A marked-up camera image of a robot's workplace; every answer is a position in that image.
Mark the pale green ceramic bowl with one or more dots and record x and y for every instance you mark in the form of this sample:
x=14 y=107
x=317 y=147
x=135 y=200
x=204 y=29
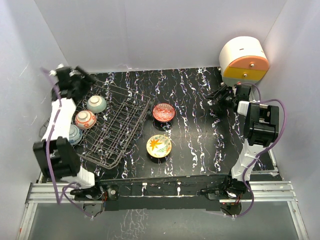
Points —
x=96 y=104

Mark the aluminium frame rail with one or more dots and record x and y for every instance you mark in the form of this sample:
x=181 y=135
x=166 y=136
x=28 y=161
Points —
x=163 y=211

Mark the white round drawer cabinet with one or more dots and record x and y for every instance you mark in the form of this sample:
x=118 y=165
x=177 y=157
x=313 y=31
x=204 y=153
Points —
x=242 y=60

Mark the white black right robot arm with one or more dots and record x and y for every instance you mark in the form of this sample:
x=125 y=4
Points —
x=261 y=130

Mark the red geometric patterned bowl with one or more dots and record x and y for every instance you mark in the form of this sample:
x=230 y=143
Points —
x=163 y=112

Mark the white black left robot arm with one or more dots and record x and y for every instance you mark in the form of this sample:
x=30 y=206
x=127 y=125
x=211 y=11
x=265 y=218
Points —
x=54 y=153

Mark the orange leaf patterned bowl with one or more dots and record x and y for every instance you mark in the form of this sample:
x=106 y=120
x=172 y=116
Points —
x=85 y=119

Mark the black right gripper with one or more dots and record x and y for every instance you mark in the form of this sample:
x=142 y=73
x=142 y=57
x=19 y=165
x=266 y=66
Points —
x=224 y=91

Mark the grey wire dish rack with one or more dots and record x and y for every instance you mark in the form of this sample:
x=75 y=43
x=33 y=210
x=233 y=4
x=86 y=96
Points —
x=106 y=143

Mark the blue patterned bowl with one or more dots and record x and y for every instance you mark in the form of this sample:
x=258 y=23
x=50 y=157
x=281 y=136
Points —
x=75 y=135

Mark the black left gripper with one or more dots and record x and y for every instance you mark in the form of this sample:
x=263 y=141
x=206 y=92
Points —
x=87 y=81

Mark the yellow star patterned bowl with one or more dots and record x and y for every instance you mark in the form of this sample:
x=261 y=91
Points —
x=159 y=146

